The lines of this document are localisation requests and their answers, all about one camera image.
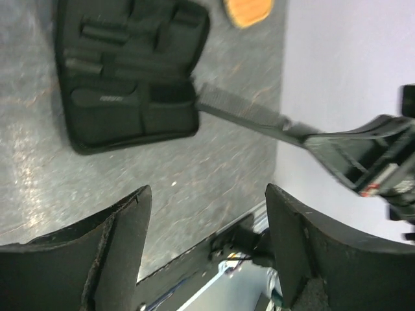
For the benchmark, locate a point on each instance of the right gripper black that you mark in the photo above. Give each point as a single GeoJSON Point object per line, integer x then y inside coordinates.
{"type": "Point", "coordinates": [376, 159]}

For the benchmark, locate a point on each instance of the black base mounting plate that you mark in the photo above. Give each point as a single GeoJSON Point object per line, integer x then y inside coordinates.
{"type": "Point", "coordinates": [174, 285]}

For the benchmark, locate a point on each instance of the black zipper tool case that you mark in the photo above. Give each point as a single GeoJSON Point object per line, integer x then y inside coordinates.
{"type": "Point", "coordinates": [125, 71]}

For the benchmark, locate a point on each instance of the orange woven coaster mat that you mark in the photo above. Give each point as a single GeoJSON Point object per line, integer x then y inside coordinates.
{"type": "Point", "coordinates": [246, 13]}

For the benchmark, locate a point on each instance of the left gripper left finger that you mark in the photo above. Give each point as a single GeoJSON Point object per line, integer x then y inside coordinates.
{"type": "Point", "coordinates": [92, 264]}

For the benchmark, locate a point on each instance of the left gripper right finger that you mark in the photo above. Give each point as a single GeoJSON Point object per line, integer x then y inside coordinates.
{"type": "Point", "coordinates": [324, 264]}

